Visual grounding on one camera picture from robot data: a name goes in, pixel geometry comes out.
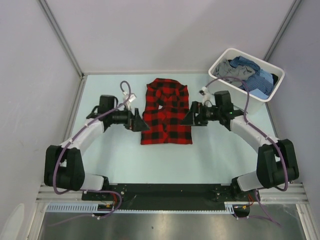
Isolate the grey shirt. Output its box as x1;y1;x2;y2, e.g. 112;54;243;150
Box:
213;58;256;87

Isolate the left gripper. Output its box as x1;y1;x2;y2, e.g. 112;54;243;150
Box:
109;105;150;132

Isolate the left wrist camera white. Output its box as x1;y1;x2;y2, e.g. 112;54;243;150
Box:
122;91;137;104

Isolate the white cable duct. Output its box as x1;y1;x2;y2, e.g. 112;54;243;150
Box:
45;202;250;215

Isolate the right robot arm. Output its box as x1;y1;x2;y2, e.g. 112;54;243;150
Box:
181;90;300;201

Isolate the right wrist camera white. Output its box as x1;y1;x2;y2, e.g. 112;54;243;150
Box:
199;86;212;100

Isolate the white plastic bin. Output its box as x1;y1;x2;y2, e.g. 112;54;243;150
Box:
208;48;285;114

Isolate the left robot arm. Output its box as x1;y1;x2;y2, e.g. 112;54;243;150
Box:
44;95;149;200

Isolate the blue checked shirt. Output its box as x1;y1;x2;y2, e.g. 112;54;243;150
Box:
229;56;275;100

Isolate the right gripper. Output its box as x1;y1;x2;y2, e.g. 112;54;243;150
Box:
179;101;221;127

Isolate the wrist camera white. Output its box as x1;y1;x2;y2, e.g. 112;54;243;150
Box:
199;86;212;100
122;91;137;104

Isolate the red black plaid shirt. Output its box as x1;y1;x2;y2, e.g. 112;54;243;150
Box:
140;78;193;145

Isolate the light blue shirt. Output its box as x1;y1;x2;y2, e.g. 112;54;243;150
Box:
245;70;274;100

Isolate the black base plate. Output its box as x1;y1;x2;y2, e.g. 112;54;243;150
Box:
82;183;261;211

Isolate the aluminium frame rail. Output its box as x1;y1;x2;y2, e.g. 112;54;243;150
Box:
35;183;309;205

